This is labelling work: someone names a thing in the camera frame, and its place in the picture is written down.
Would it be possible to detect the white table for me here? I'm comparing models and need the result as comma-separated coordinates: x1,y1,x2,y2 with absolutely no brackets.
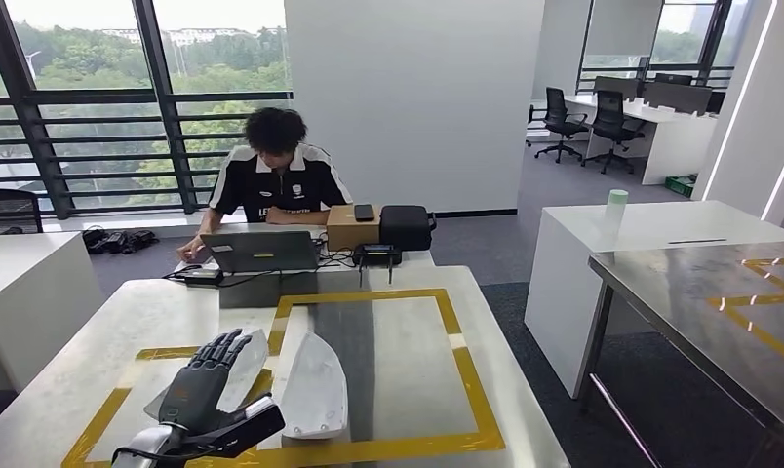
0,231,105,393
524,200,784,400

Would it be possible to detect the brown cardboard box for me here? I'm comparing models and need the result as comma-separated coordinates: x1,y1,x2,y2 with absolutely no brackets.
326,204,381,254

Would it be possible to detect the seated person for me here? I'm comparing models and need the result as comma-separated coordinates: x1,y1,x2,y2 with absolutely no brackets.
175,106,355,263

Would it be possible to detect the white pointed flat shell part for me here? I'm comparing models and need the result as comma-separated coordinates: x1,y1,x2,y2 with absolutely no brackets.
279,331,349,442

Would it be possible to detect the grey desk divider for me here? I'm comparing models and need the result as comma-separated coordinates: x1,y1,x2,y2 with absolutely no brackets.
592,76,642,101
644,81,715,116

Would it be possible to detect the steel workbench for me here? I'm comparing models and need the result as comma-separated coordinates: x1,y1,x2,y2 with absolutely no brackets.
579,240,784,468
0,264,570,468

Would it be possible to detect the small yellow tape frame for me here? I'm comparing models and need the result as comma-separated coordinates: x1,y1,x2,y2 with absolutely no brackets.
60,345,277,468

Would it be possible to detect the black gear pile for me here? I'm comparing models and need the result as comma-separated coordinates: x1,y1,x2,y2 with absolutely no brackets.
81,225,161,255

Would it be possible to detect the green plastic crate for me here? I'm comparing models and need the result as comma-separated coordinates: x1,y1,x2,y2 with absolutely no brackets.
663,174,698,199

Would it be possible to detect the black window frame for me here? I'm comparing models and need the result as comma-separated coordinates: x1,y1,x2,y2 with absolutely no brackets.
0,0,294,221
575,0,735,92

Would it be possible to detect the white green cup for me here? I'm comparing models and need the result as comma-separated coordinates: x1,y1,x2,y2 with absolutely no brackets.
606,188,630,224

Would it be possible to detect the white elongated curved shell part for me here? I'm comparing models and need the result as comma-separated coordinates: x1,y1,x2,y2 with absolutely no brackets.
142,328,270,424

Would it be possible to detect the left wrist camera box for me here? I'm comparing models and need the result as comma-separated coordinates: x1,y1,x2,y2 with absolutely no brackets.
172,395,287,461

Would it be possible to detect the grey laptop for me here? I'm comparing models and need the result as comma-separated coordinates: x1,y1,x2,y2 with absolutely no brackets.
200,230,321,275

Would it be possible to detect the black remote controller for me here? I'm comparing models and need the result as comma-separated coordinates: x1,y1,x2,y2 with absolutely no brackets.
351,243,404,289

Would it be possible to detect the yellow tape marking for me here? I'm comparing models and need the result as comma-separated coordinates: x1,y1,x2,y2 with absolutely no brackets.
707,256,784,372

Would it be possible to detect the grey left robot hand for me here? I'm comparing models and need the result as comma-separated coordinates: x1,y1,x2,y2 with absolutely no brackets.
158,329,255,435

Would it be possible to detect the black zipped carry case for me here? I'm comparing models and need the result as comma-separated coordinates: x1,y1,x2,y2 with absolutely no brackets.
378,205,438,253

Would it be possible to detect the black power adapter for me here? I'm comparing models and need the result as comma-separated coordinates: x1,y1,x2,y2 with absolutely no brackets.
183,266,225,288

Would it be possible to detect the white office desk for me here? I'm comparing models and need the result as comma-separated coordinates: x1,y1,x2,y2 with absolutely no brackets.
563,95,720,187

